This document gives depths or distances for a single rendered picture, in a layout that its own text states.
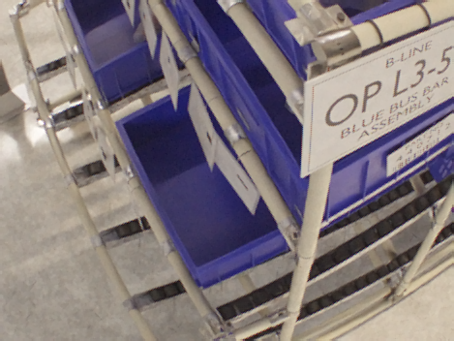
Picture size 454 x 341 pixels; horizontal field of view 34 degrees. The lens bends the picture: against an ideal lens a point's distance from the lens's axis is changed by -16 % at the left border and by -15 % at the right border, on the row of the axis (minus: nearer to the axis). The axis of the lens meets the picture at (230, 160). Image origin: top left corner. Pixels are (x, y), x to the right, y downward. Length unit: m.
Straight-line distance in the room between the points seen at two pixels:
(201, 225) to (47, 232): 0.96
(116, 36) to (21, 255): 0.91
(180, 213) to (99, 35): 0.52
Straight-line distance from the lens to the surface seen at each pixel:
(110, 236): 2.08
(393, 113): 1.03
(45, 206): 2.63
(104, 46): 1.99
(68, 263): 2.54
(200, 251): 1.71
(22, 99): 2.85
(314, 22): 0.85
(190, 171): 1.78
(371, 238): 1.72
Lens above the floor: 2.33
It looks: 63 degrees down
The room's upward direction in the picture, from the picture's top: 2 degrees counter-clockwise
